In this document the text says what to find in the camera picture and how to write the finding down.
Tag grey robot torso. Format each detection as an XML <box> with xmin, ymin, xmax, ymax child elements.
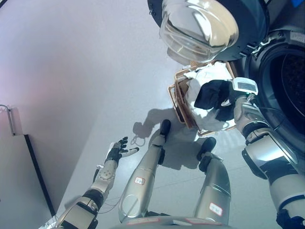
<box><xmin>110</xmin><ymin>214</ymin><xmax>231</xmax><ymax>229</ymax></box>

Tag round glass washing machine door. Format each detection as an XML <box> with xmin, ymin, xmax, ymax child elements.
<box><xmin>147</xmin><ymin>0</ymin><xmax>270</xmax><ymax>65</ymax></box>

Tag dark front-loading washing machine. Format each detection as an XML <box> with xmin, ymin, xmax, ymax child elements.
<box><xmin>234</xmin><ymin>22</ymin><xmax>305</xmax><ymax>159</ymax></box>

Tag metal bar handle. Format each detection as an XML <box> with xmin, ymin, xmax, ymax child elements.
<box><xmin>0</xmin><ymin>104</ymin><xmax>24</xmax><ymax>137</ymax></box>

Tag black garment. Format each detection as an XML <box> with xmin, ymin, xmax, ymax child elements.
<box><xmin>193</xmin><ymin>79</ymin><xmax>236</xmax><ymax>122</ymax></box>

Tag white garment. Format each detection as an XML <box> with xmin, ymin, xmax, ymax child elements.
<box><xmin>183</xmin><ymin>61</ymin><xmax>237</xmax><ymax>132</ymax></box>

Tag silver right robot leg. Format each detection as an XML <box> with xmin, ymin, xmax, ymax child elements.
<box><xmin>193</xmin><ymin>136</ymin><xmax>232</xmax><ymax>225</ymax></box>

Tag silver left robot leg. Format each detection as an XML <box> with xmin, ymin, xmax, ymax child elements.
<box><xmin>118</xmin><ymin>119</ymin><xmax>172</xmax><ymax>223</ymax></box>

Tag black panel edge strip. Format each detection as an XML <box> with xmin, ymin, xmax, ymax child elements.
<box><xmin>23</xmin><ymin>134</ymin><xmax>57</xmax><ymax>217</ymax></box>

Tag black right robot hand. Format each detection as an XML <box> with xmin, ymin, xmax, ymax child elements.
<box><xmin>223</xmin><ymin>77</ymin><xmax>259</xmax><ymax>106</ymax></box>

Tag wooden laundry basket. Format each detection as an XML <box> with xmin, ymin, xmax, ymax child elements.
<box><xmin>168</xmin><ymin>60</ymin><xmax>239</xmax><ymax>135</ymax></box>

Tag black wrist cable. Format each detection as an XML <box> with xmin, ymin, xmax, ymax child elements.
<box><xmin>247</xmin><ymin>94</ymin><xmax>288</xmax><ymax>131</ymax></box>

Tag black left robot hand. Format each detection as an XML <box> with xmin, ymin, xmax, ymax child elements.
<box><xmin>104</xmin><ymin>136</ymin><xmax>140</xmax><ymax>166</ymax></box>

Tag silver robot leg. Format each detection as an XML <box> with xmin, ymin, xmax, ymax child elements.
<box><xmin>118</xmin><ymin>119</ymin><xmax>172</xmax><ymax>223</ymax></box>
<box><xmin>193</xmin><ymin>136</ymin><xmax>232</xmax><ymax>225</ymax></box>

